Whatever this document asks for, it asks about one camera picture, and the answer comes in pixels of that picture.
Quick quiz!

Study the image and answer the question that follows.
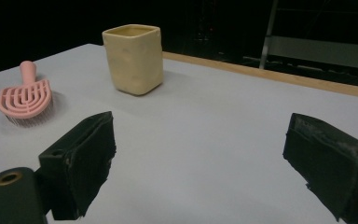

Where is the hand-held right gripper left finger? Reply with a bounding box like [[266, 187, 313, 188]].
[[37, 110, 117, 221]]

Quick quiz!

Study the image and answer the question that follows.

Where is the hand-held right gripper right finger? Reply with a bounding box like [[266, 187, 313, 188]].
[[282, 112, 358, 224]]

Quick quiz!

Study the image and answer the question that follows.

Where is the brown square toast piece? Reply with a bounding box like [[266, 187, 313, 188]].
[[102, 23, 164, 96]]

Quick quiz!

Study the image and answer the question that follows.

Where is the grey metal stand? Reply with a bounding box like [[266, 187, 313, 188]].
[[258, 0, 358, 89]]

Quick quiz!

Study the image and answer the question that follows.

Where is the white table mat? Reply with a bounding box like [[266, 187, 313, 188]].
[[0, 43, 358, 224]]

